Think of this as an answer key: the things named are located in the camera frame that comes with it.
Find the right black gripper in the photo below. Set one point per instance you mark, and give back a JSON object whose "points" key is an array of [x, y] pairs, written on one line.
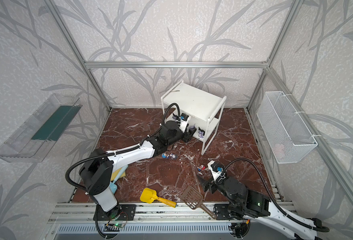
{"points": [[210, 185]]}

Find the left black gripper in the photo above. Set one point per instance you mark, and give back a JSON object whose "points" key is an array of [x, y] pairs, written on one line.
{"points": [[187, 133]]}

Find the black purple Kuromi figure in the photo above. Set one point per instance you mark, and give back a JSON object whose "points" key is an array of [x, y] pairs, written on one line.
{"points": [[175, 117]]}

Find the purple caped Kuromi figure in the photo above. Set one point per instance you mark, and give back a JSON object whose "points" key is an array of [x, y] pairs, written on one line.
{"points": [[192, 130]]}

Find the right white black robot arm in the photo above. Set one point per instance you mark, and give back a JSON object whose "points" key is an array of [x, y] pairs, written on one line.
{"points": [[265, 211]]}

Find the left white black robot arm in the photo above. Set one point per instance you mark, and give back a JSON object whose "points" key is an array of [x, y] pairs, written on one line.
{"points": [[93, 174]]}

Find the white two-tier shelf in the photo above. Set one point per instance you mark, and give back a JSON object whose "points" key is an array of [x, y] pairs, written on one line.
{"points": [[205, 109]]}

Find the blue Doraemon figure pair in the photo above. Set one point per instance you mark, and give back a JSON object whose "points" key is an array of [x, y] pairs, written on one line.
{"points": [[169, 156]]}

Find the brown slotted toy spatula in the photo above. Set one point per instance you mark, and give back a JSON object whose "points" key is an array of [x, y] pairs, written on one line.
{"points": [[194, 199]]}

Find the pink item in basket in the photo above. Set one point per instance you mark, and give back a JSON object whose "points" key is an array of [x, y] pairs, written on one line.
{"points": [[279, 151]]}

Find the yellow toy shovel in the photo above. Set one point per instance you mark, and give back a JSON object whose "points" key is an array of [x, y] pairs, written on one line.
{"points": [[149, 196]]}

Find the yellow sponge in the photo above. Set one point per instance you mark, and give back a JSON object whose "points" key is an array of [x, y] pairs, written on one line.
{"points": [[120, 173]]}

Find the small circuit board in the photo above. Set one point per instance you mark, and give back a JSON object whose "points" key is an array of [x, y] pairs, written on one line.
{"points": [[114, 227]]}

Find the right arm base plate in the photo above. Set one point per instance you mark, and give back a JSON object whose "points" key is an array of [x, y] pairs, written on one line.
{"points": [[221, 212]]}

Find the white wire mesh basket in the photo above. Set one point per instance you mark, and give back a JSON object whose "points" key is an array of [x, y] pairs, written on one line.
{"points": [[283, 124]]}

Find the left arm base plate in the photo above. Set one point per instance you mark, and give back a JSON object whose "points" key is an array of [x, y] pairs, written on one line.
{"points": [[125, 212]]}

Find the clear plastic wall bin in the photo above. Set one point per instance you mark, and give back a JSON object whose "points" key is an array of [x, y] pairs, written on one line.
{"points": [[34, 139]]}

